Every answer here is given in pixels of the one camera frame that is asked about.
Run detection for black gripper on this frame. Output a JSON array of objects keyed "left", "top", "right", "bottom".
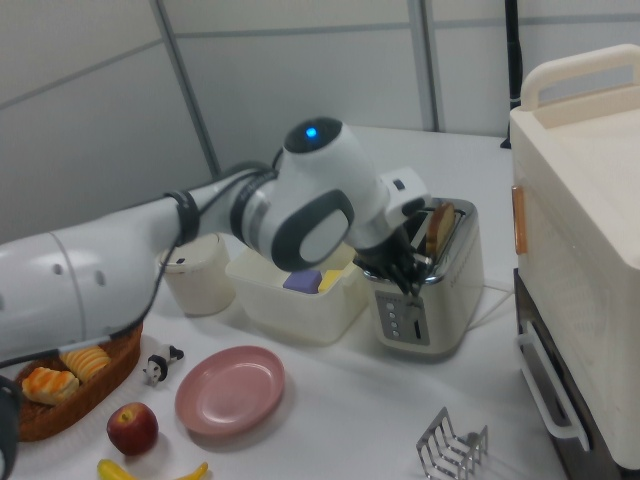
[{"left": 355, "top": 219, "right": 435, "bottom": 304}]

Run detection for cream and chrome toaster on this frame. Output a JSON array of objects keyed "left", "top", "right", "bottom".
[{"left": 367, "top": 198, "right": 485, "bottom": 364}]

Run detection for bread slice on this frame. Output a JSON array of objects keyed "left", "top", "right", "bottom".
[{"left": 424, "top": 201, "right": 457, "bottom": 257}]

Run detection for yellow block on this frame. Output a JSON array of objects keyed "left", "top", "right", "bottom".
[{"left": 318, "top": 269, "right": 347, "bottom": 294}]

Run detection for purple block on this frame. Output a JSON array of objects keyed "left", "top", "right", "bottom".
[{"left": 282, "top": 269, "right": 323, "bottom": 296}]

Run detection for white plastic container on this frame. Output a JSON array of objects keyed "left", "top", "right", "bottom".
[{"left": 224, "top": 243, "right": 372, "bottom": 347}]

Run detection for cream plastic cabinet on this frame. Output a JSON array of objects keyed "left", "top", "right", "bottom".
[{"left": 508, "top": 43, "right": 640, "bottom": 472}]

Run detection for metal toast rack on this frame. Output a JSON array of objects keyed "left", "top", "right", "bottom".
[{"left": 415, "top": 406, "right": 490, "bottom": 480}]

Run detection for small cream lidded bin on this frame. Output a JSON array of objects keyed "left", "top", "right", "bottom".
[{"left": 158, "top": 232, "right": 237, "bottom": 317}]

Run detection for pink plate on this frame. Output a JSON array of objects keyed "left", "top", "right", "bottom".
[{"left": 174, "top": 345, "right": 287, "bottom": 437}]

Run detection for black pole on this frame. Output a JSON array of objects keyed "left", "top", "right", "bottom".
[{"left": 500, "top": 0, "right": 524, "bottom": 150}]

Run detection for panda figurine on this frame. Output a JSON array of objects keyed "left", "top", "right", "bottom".
[{"left": 142, "top": 344, "right": 186, "bottom": 388}]

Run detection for red apple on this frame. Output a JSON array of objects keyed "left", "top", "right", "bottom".
[{"left": 106, "top": 402, "right": 160, "bottom": 457}]

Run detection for ridged yellow bread roll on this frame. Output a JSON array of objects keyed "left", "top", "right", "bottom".
[{"left": 60, "top": 345, "right": 113, "bottom": 384}]

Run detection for woven wicker basket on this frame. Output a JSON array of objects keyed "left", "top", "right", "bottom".
[{"left": 13, "top": 322, "right": 145, "bottom": 443}]

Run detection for yellow banana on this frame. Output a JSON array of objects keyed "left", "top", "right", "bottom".
[{"left": 96, "top": 458, "right": 210, "bottom": 480}]

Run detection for orange glazed pastry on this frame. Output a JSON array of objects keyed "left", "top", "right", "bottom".
[{"left": 20, "top": 366, "right": 81, "bottom": 407}]

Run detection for white toaster power cord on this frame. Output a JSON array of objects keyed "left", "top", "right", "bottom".
[{"left": 467, "top": 281, "right": 517, "bottom": 330}]

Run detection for brown drawer box white handle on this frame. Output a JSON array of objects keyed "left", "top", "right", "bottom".
[{"left": 513, "top": 267, "right": 640, "bottom": 480}]

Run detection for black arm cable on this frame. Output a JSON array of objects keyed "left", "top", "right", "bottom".
[{"left": 0, "top": 147, "right": 284, "bottom": 369}]

